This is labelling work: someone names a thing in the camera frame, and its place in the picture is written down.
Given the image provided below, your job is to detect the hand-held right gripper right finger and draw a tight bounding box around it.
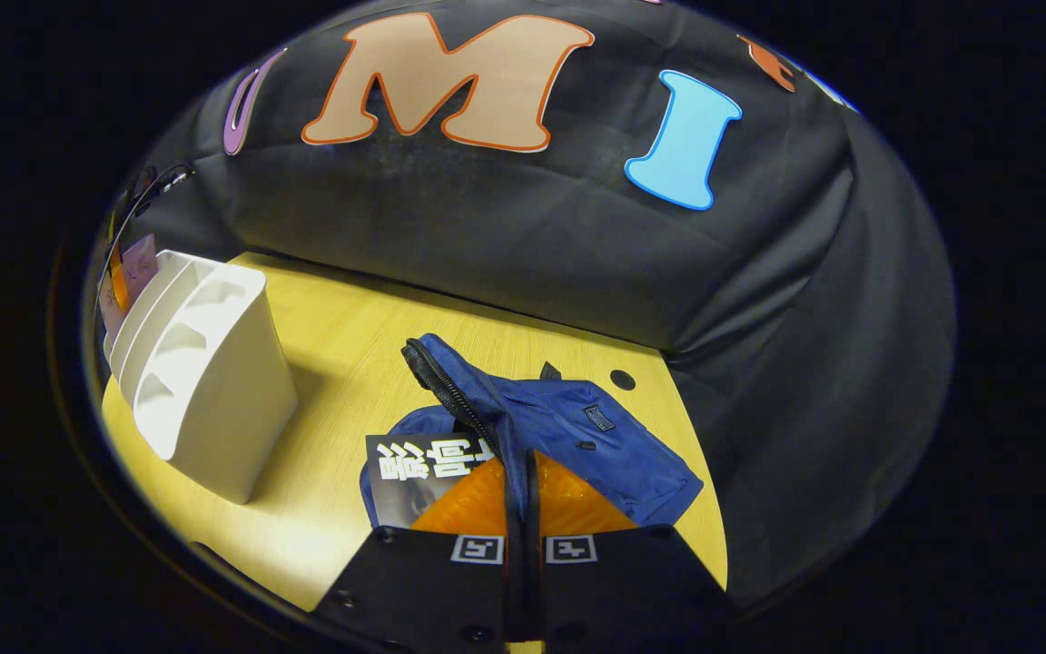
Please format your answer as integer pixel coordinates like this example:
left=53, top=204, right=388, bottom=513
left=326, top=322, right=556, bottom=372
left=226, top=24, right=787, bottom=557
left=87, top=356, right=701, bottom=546
left=525, top=450, right=742, bottom=651

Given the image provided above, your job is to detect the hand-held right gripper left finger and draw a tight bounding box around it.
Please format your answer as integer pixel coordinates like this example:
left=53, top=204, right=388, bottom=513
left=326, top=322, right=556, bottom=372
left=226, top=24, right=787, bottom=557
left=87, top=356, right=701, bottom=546
left=310, top=450, right=526, bottom=651

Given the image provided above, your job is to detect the white plastic bookshelf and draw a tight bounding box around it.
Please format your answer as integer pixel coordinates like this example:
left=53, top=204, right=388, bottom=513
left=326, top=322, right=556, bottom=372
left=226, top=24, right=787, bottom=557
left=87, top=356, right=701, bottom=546
left=104, top=250, right=299, bottom=505

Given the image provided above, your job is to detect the black backdrop cloth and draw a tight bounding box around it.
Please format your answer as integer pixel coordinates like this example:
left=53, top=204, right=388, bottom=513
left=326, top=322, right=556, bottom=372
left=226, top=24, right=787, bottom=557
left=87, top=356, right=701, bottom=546
left=114, top=0, right=955, bottom=600

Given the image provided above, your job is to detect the black and white book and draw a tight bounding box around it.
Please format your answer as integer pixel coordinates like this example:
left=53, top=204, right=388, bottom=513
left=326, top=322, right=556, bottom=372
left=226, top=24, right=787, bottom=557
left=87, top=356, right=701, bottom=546
left=365, top=434, right=497, bottom=530

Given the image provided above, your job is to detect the pink book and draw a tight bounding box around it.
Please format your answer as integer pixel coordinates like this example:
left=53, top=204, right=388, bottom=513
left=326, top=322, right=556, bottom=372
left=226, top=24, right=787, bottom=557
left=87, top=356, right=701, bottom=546
left=98, top=233, right=159, bottom=332

